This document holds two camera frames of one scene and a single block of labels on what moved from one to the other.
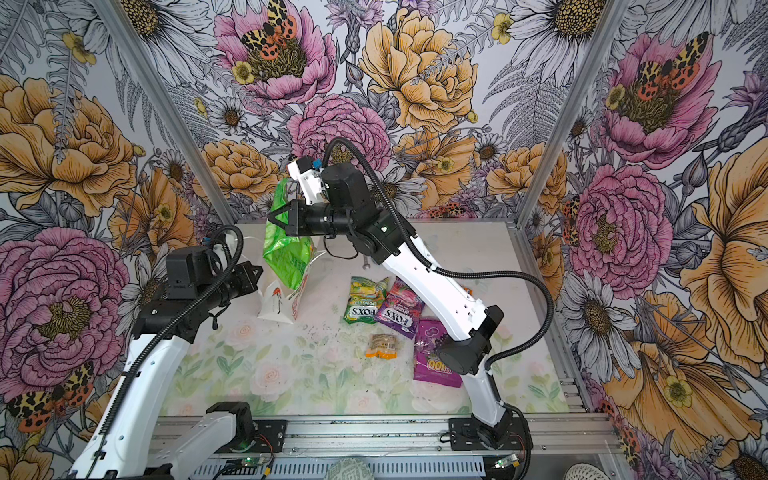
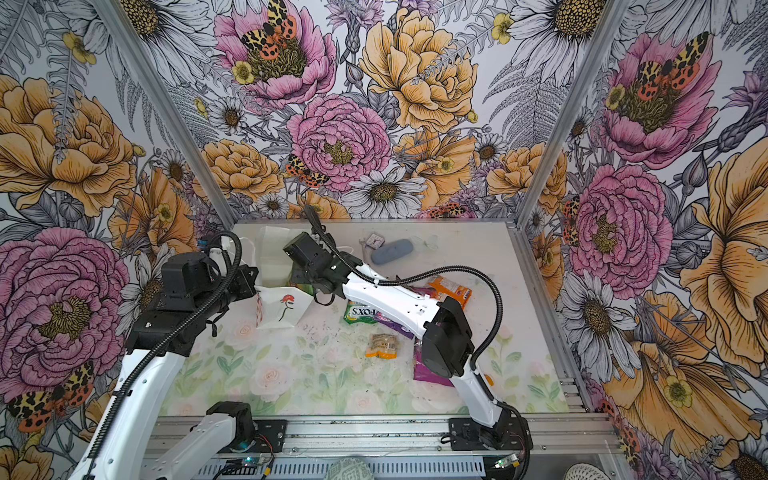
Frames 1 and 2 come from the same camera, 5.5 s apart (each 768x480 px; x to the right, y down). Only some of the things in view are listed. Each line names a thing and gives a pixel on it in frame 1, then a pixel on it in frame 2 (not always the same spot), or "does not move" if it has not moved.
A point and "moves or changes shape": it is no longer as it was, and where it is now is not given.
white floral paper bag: (278, 301) moves or changes shape
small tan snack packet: (383, 346) does not move
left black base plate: (271, 436) does not move
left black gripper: (244, 271) does not move
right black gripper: (299, 224) -> (298, 274)
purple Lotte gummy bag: (429, 366) does not move
